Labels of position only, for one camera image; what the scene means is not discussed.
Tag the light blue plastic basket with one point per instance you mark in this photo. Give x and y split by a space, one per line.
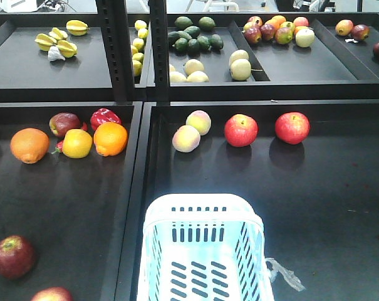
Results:
203 247

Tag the pale peach front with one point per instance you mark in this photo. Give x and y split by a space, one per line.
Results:
186 139

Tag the pale peach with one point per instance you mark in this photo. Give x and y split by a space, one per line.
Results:
186 139
200 120

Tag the pale peach rear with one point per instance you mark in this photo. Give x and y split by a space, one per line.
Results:
200 120

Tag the red apple centre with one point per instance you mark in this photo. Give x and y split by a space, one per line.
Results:
241 130

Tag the orange right of lemon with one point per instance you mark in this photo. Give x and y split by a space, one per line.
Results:
110 139

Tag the red bell pepper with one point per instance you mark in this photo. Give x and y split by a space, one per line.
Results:
103 115

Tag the black wooden display stand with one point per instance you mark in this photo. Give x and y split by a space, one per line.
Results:
319 199

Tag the red apple right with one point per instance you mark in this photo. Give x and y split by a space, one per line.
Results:
292 127

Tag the yellow round fruit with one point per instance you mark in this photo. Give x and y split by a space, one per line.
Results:
77 144

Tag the dark red apple rear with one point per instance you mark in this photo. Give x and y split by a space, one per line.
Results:
63 122

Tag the large orange left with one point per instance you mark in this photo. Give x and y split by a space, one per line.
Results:
29 145

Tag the clear plastic wrap strip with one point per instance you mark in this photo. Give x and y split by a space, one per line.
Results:
288 275

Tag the white garlic bulb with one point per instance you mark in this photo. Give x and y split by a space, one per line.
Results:
54 54

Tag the red apple bottom edge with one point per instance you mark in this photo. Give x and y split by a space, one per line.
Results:
53 294

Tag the dark red apple front-left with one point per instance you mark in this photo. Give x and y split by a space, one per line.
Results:
17 257

